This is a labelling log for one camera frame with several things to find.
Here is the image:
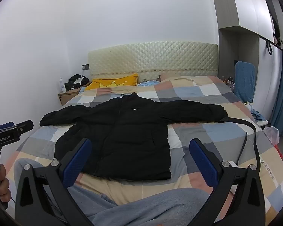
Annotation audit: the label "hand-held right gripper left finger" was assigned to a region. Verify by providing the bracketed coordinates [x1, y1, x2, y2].
[14, 138, 95, 226]

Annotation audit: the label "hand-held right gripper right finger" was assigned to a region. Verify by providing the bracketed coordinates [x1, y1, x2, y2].
[189, 138, 267, 226]

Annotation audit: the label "black padded jacket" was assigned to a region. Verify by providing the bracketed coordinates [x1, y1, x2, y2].
[40, 92, 229, 182]

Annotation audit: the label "person's left hand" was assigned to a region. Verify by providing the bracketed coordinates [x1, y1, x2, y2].
[0, 163, 12, 203]

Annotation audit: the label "person's left leg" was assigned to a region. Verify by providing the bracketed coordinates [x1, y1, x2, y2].
[13, 158, 119, 220]

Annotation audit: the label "person's leg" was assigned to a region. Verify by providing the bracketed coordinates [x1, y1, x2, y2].
[85, 188, 230, 226]
[13, 158, 119, 220]

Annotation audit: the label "wooden nightstand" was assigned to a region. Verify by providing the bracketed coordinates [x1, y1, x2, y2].
[58, 82, 93, 106]

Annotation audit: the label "white spray bottle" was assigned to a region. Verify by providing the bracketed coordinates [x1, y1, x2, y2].
[59, 77, 67, 93]

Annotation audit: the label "black belt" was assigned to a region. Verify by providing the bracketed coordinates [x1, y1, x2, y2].
[223, 116, 262, 170]

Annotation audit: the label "black bag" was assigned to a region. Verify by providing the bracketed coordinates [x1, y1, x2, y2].
[64, 74, 90, 90]

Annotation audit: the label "person's right leg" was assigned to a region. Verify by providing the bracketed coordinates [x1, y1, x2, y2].
[85, 188, 230, 226]

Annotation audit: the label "checked patchwork blanket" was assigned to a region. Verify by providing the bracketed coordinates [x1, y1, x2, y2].
[5, 75, 283, 224]

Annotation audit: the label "crumpled blue garment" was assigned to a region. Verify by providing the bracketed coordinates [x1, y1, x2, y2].
[250, 109, 266, 121]

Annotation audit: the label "clear plastic bag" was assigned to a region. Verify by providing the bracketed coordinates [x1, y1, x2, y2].
[264, 126, 280, 147]

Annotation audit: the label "yellow crown pillow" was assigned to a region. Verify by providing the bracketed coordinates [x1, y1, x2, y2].
[84, 73, 139, 90]

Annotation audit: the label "beige pillow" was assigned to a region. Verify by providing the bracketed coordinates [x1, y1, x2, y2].
[160, 73, 192, 83]

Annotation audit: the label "blue towel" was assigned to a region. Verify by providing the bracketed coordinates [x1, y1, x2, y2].
[234, 61, 256, 104]

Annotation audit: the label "light blue cloth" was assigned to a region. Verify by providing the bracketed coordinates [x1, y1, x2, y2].
[138, 80, 160, 87]

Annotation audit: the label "cream quilted headboard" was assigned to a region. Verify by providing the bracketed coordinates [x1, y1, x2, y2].
[88, 41, 219, 81]

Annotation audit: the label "grey and white wardrobe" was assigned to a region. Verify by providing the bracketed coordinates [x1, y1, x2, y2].
[208, 0, 283, 82]

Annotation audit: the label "black hanging strap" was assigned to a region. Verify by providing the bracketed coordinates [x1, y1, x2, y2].
[265, 41, 274, 56]

